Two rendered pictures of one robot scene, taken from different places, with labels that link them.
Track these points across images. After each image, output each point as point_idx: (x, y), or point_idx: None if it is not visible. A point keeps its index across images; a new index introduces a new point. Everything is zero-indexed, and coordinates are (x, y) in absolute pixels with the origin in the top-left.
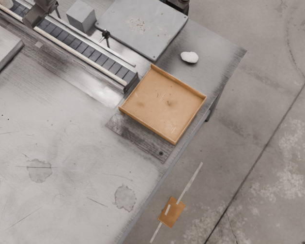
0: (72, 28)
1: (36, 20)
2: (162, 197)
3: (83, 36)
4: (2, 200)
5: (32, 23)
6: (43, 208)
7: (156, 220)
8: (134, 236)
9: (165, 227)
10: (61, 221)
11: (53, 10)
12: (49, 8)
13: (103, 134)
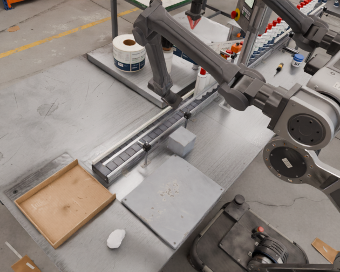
0: (157, 123)
1: (152, 87)
2: (45, 263)
3: (148, 130)
4: (35, 90)
5: (149, 84)
6: (15, 109)
7: (25, 253)
8: (20, 231)
9: (14, 261)
10: None
11: (157, 94)
12: (155, 87)
13: (58, 149)
